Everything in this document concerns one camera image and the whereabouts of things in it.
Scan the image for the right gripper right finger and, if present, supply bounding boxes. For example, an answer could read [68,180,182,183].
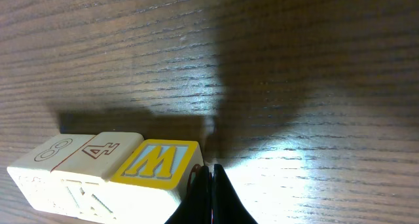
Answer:
[211,164,257,224]

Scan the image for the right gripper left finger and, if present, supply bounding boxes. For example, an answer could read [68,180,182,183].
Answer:
[165,166,211,224]

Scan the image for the yellow letter block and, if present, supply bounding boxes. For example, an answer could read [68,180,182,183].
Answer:
[105,139,204,223]

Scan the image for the white block number four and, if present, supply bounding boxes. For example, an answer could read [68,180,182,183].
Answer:
[52,132,144,222]

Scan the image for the white block number eight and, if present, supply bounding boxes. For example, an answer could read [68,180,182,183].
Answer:
[7,134,93,215]

